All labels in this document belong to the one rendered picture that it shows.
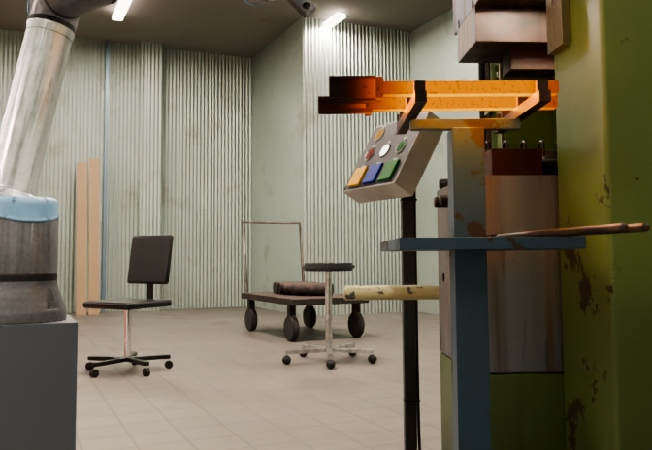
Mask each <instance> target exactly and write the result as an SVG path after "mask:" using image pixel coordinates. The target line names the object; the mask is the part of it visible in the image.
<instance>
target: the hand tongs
mask: <svg viewBox="0 0 652 450"><path fill-rule="evenodd" d="M649 229H650V225H649V224H648V223H635V224H627V223H614V224H603V225H592V226H581V227H570V228H559V229H548V230H537V231H527V232H515V233H505V234H498V235H486V237H572V236H588V235H603V234H619V233H634V232H646V231H648V230H649Z"/></svg>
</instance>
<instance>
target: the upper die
mask: <svg viewBox="0 0 652 450"><path fill-rule="evenodd" d="M457 35H458V63H503V54H504V53H505V52H506V51H507V50H508V49H509V48H510V47H547V23H546V6H498V5H475V6H474V7H473V9H472V10H471V12H470V13H469V15H468V16H467V17H466V19H465V20H464V22H463V23H462V25H461V26H460V28H459V29H458V31H457Z"/></svg>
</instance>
